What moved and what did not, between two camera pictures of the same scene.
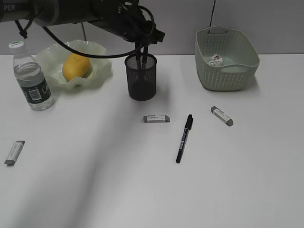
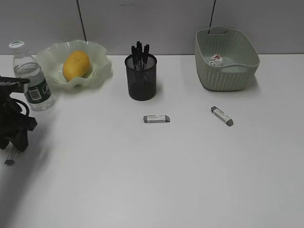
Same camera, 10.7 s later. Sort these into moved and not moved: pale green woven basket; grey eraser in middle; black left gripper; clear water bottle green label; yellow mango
Moved: black left gripper
Not moved: yellow mango; clear water bottle green label; grey eraser in middle; pale green woven basket
